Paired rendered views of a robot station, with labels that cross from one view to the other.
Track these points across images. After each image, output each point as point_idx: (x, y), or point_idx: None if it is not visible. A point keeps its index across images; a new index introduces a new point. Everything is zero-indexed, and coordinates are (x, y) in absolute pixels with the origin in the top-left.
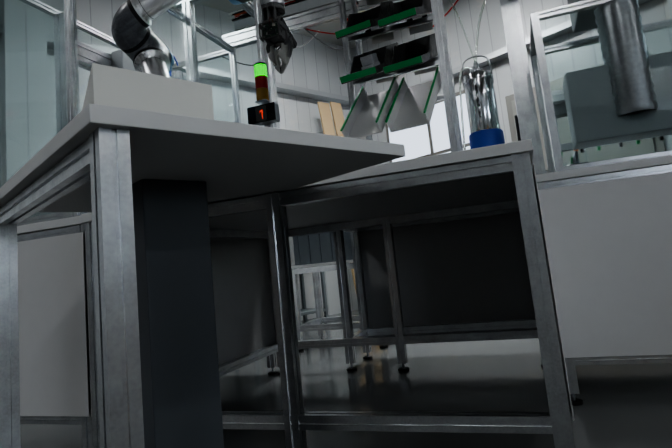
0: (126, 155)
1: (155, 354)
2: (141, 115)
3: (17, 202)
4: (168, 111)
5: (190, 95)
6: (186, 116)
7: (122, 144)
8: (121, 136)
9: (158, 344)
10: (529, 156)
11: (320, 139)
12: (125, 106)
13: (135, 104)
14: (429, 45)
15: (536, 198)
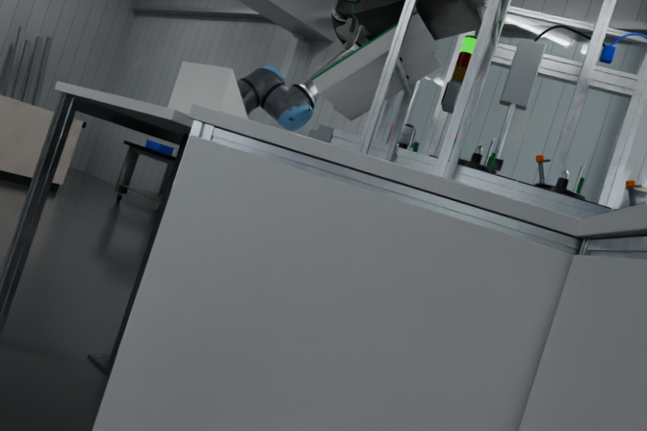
0: (62, 105)
1: (149, 240)
2: (65, 86)
3: None
4: (202, 88)
5: (217, 77)
6: (76, 86)
7: (63, 100)
8: (64, 96)
9: (152, 236)
10: (192, 126)
11: (120, 101)
12: (185, 87)
13: (190, 85)
14: None
15: (238, 194)
